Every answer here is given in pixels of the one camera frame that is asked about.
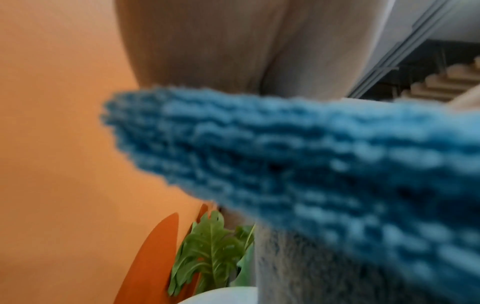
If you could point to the person's right hand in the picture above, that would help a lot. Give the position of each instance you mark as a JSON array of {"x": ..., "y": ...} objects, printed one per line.
[{"x": 467, "y": 101}]

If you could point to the person's left hand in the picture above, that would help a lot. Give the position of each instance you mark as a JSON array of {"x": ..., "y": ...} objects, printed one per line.
[{"x": 243, "y": 38}]

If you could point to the blue towel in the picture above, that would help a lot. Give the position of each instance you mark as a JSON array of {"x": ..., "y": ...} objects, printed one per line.
[{"x": 300, "y": 163}]

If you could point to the beige ceiling baffles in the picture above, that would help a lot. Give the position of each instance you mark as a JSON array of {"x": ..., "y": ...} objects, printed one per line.
[{"x": 442, "y": 83}]

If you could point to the grey ceiling pipe bundle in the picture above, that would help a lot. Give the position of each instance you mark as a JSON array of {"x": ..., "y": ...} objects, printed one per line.
[{"x": 397, "y": 50}]

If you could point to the green leafy plant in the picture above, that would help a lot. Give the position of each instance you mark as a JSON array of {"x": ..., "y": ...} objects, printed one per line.
[{"x": 210, "y": 249}]

